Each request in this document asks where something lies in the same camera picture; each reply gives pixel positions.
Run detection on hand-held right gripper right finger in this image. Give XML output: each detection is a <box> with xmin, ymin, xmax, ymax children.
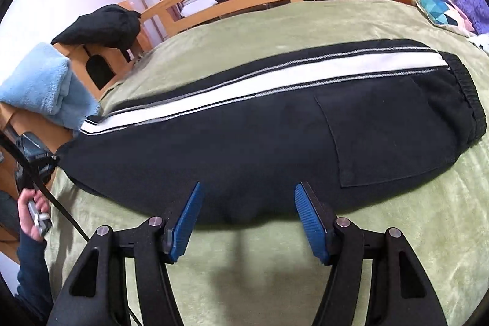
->
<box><xmin>294</xmin><ymin>181</ymin><xmax>447</xmax><ymax>326</ymax></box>

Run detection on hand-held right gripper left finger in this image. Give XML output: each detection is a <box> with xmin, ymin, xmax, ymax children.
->
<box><xmin>48</xmin><ymin>181</ymin><xmax>203</xmax><ymax>326</ymax></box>

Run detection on black pants with white stripe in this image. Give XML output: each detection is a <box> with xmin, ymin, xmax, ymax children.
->
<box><xmin>57</xmin><ymin>39</ymin><xmax>488</xmax><ymax>231</ymax></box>

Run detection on person's left forearm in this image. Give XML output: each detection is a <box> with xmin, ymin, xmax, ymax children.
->
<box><xmin>14</xmin><ymin>230</ymin><xmax>55</xmax><ymax>316</ymax></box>

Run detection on person's left hand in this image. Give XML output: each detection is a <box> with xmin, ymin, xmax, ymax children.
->
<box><xmin>17</xmin><ymin>188</ymin><xmax>53</xmax><ymax>243</ymax></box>

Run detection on folded light blue towel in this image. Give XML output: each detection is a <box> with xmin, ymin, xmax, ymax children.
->
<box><xmin>0</xmin><ymin>42</ymin><xmax>101</xmax><ymax>130</ymax></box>

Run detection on black garment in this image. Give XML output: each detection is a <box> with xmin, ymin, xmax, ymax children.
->
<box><xmin>51</xmin><ymin>4</ymin><xmax>142</xmax><ymax>52</ymax></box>

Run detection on green fleece blanket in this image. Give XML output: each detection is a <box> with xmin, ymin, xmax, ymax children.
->
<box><xmin>45</xmin><ymin>0</ymin><xmax>489</xmax><ymax>326</ymax></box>

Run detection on geometric patterned cushion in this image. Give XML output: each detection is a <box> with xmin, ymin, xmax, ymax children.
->
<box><xmin>414</xmin><ymin>0</ymin><xmax>478</xmax><ymax>39</ymax></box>

